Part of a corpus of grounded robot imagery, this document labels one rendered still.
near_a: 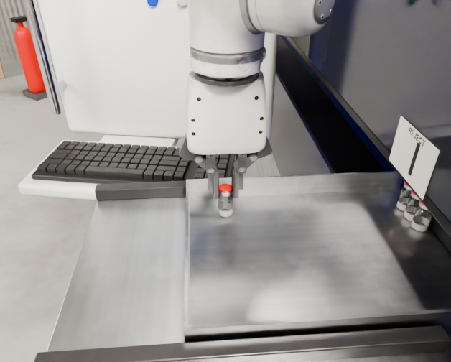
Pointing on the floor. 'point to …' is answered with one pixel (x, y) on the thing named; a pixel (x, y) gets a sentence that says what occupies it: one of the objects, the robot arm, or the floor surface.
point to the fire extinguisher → (29, 60)
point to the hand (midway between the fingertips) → (225, 181)
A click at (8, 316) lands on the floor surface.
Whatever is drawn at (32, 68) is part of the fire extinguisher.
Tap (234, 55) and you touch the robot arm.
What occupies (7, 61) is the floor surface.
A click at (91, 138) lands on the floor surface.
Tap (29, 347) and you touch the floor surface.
